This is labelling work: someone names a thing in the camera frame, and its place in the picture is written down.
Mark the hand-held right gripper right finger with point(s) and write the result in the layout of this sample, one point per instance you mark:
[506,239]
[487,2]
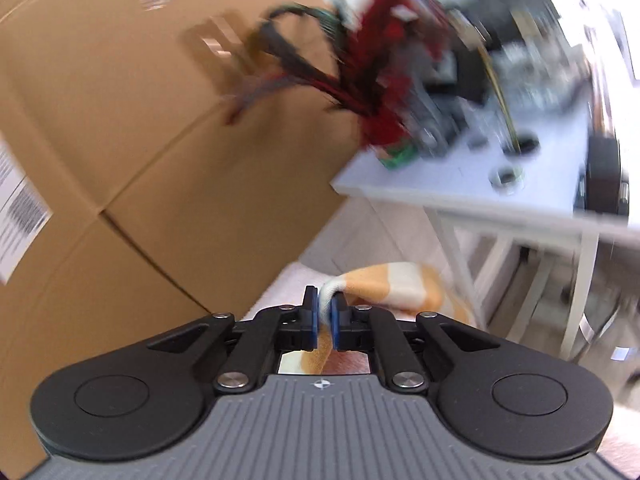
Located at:
[336,325]

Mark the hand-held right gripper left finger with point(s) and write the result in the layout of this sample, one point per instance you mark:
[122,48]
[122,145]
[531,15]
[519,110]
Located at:
[311,322]

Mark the orange white striped shirt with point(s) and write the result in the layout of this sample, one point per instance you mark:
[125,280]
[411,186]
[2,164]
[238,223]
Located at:
[385,285]

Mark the pink fluffy blanket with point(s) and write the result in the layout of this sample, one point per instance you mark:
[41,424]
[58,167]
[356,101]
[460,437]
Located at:
[292,287]

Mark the white table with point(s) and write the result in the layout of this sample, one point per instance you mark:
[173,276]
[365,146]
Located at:
[450,182]

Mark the small round dish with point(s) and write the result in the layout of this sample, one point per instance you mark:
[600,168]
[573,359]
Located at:
[505,176]

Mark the dark grey equipment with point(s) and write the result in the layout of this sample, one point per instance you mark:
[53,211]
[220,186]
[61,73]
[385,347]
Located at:
[442,115]

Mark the large cardboard box white label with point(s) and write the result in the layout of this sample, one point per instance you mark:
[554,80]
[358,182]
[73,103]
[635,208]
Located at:
[75,350]

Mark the red-leaf plant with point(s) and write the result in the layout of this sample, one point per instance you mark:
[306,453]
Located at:
[385,60]

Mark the cardboard box with clear tape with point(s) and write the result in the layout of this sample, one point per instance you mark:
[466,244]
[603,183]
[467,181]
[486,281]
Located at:
[125,85]

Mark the black rectangular device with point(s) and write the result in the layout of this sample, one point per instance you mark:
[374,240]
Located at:
[605,175]

